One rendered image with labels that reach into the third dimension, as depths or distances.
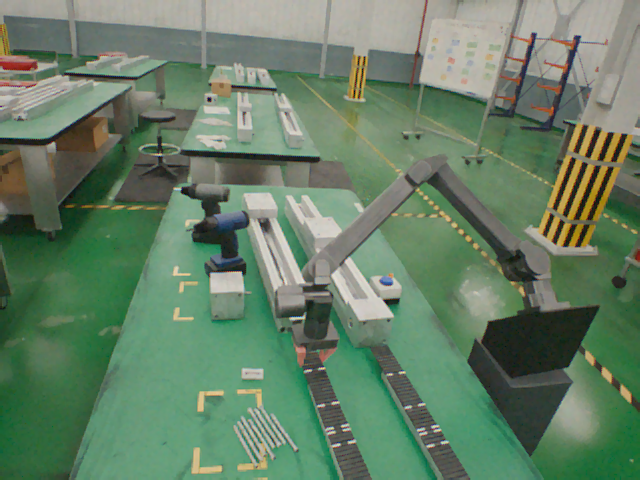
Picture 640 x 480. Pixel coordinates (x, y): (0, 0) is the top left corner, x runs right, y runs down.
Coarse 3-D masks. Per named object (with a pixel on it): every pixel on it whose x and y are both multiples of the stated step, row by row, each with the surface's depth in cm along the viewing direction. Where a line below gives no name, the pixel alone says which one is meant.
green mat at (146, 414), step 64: (256, 192) 205; (320, 192) 214; (192, 256) 144; (384, 256) 160; (128, 320) 111; (192, 320) 114; (256, 320) 117; (128, 384) 92; (192, 384) 94; (256, 384) 96; (384, 384) 101; (448, 384) 103; (128, 448) 78; (192, 448) 80; (256, 448) 82; (320, 448) 83; (384, 448) 85; (512, 448) 87
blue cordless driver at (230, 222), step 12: (216, 216) 125; (228, 216) 126; (240, 216) 128; (204, 228) 122; (216, 228) 124; (228, 228) 126; (240, 228) 129; (228, 240) 129; (228, 252) 131; (204, 264) 133; (216, 264) 130; (228, 264) 132; (240, 264) 134
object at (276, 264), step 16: (256, 224) 153; (272, 224) 155; (256, 240) 143; (272, 240) 152; (256, 256) 145; (272, 256) 139; (288, 256) 135; (272, 272) 125; (288, 272) 131; (272, 288) 119; (272, 304) 120; (288, 320) 112; (304, 320) 114
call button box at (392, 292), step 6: (378, 276) 134; (372, 282) 132; (378, 282) 131; (396, 282) 132; (372, 288) 132; (378, 288) 128; (384, 288) 128; (390, 288) 129; (396, 288) 129; (378, 294) 128; (384, 294) 128; (390, 294) 129; (396, 294) 130; (384, 300) 130; (390, 300) 130; (396, 300) 131
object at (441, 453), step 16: (384, 352) 106; (384, 368) 101; (400, 368) 102; (400, 384) 97; (400, 400) 92; (416, 400) 93; (416, 416) 89; (432, 432) 85; (432, 448) 82; (448, 448) 82; (448, 464) 79
